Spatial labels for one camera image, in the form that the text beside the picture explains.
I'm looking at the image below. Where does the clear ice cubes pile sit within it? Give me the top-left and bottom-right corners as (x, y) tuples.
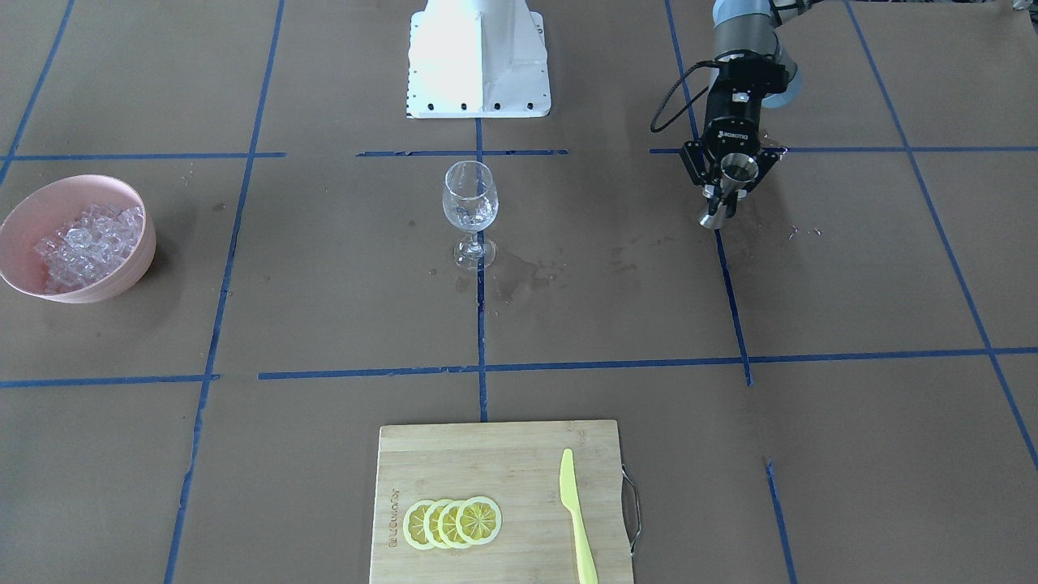
(33, 204), (144, 294)

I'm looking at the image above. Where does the yellow plastic knife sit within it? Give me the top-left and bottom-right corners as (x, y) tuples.
(557, 448), (599, 583)

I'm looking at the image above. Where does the steel jigger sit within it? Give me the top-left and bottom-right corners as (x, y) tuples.
(698, 152), (759, 230)

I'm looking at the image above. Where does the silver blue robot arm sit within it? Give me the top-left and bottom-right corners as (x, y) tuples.
(680, 1), (814, 230)

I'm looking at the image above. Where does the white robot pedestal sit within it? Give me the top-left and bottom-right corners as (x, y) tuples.
(405, 1), (552, 119)

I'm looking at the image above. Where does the clear wine glass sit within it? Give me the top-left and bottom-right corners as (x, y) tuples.
(442, 160), (500, 273)

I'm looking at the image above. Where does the bamboo cutting board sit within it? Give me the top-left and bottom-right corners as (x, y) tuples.
(368, 420), (634, 583)

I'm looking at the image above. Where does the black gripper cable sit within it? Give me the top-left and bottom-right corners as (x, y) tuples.
(650, 50), (759, 135)

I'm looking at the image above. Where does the pink bowl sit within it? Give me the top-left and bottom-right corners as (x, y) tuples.
(1, 174), (157, 303)

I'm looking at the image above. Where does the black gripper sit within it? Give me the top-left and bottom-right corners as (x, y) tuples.
(681, 89), (788, 208)

